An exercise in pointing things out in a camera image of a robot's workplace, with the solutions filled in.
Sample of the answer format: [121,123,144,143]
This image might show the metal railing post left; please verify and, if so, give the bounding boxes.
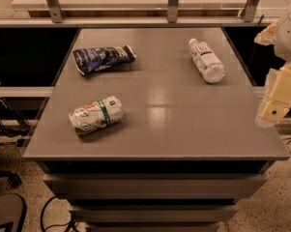
[46,0,64,23]

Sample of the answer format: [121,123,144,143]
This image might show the black office chair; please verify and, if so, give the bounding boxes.
[0,169,28,232]

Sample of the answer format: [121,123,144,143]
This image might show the blue chip bag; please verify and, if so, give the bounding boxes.
[73,45,136,75]

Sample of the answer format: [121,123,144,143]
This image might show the black floor cable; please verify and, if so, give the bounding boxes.
[39,195,80,232]

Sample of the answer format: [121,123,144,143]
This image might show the metal railing post middle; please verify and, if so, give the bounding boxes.
[167,0,179,23]

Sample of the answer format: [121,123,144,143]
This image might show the green white 7up can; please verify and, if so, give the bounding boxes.
[69,96,124,134]

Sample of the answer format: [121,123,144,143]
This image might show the metal railing post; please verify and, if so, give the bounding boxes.
[241,0,260,22]
[167,0,179,23]
[46,0,64,23]

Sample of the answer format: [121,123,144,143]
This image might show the grey drawer cabinet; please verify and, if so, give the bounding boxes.
[25,28,289,232]

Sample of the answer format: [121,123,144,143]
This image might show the black cable bundle left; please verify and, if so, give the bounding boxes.
[0,97,32,147]

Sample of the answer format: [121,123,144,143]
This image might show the clear plastic water bottle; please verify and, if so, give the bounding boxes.
[189,38,225,84]

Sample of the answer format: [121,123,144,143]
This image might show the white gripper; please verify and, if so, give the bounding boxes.
[254,4,291,128]

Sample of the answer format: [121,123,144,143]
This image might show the metal railing post right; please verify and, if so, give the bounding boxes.
[241,0,260,22]

